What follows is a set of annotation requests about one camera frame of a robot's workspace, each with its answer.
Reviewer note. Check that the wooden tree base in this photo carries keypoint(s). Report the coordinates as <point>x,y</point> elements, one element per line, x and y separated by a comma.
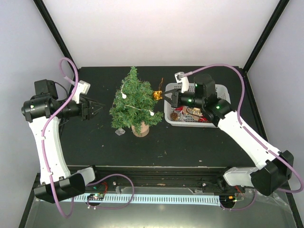
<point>140,130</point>

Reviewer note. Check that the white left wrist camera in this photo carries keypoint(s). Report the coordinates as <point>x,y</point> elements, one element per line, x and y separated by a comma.
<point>81,89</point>

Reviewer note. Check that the black frame post right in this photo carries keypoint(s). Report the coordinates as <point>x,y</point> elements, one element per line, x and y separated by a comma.
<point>277,13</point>

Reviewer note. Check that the black aluminium rail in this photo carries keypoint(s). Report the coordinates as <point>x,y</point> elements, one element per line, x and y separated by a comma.
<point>208,179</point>

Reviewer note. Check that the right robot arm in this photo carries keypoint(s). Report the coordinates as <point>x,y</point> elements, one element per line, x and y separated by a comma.
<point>272,168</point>

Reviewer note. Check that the wooden merry christmas sign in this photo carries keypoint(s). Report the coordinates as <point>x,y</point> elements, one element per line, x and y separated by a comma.
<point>196,112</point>

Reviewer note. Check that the white slotted cable duct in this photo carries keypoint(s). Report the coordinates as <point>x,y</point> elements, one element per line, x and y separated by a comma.
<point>149,199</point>

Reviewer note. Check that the small green christmas tree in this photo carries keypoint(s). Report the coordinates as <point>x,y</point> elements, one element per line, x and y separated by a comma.
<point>134,103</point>

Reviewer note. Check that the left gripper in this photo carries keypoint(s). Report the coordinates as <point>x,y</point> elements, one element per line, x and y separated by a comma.
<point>86,114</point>

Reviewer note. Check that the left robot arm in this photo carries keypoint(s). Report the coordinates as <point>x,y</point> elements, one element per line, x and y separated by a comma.
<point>43,116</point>

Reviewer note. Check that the brown pine cone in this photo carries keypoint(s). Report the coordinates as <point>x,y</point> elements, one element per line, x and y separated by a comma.
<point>174,116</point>

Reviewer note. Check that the white plastic basket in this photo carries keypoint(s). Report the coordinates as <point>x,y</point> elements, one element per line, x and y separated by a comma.
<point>222,93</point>

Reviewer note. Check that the silver star ornament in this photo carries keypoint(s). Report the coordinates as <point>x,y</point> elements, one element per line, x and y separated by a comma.
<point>183,117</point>

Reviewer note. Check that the black frame post left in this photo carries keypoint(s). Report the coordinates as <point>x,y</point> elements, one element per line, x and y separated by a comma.
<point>40,5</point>

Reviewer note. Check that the gold gift box ornament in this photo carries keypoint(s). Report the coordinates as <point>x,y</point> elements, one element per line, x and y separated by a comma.
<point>157,95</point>

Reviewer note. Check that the clear battery box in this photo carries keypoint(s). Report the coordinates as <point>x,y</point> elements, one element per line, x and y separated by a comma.
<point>120,131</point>

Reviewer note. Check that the red poinsettia ornament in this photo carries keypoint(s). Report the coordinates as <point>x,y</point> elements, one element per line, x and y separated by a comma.
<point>203,119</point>

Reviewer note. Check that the black frame post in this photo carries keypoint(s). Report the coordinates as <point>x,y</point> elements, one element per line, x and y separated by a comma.
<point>277,13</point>
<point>40,5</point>

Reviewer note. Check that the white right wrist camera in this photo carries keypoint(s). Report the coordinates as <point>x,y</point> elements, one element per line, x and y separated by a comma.
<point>182,78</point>

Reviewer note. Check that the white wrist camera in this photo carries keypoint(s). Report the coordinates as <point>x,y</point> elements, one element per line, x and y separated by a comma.
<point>81,89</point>
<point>182,78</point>

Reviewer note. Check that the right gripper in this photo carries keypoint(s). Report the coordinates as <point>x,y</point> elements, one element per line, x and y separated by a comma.
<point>174,101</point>

